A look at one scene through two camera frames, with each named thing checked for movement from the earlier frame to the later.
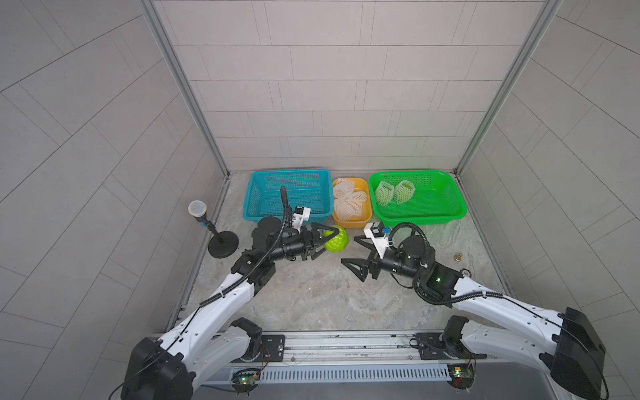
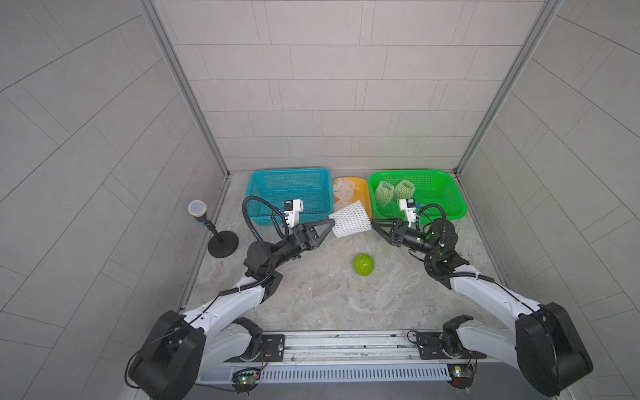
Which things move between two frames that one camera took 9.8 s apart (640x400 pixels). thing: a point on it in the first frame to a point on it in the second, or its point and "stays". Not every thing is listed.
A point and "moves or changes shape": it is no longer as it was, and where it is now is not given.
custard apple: (403, 192) stays
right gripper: (363, 262) to (401, 231)
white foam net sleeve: (384, 193) stays
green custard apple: (339, 242) moves or changes shape
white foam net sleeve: (403, 192) stays
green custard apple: (384, 193) stays
